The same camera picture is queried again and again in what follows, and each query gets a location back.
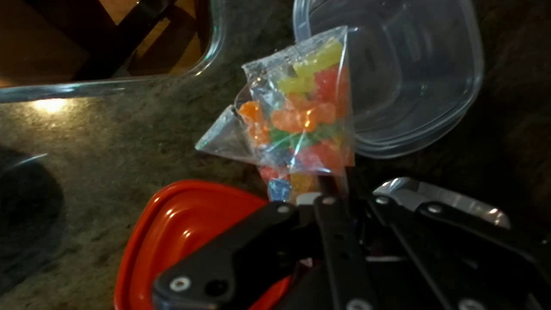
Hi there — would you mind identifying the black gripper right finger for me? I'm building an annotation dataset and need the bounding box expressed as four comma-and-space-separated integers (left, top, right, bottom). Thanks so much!
311, 193, 551, 310

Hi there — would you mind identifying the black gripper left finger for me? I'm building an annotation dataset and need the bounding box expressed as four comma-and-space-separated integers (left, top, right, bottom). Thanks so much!
151, 196, 323, 310

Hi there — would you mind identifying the clear bag of colourful candy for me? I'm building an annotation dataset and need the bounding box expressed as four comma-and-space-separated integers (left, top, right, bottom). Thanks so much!
194, 24, 358, 203

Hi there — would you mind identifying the clear plastic bowl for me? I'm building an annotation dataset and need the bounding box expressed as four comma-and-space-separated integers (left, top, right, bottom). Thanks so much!
291, 0, 485, 162

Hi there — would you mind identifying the red plastic lid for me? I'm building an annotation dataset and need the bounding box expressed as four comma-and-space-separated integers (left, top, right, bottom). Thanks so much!
111, 177, 299, 310

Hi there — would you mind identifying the black and chrome toaster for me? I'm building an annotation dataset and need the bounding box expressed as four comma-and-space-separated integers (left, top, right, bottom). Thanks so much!
371, 176, 513, 231

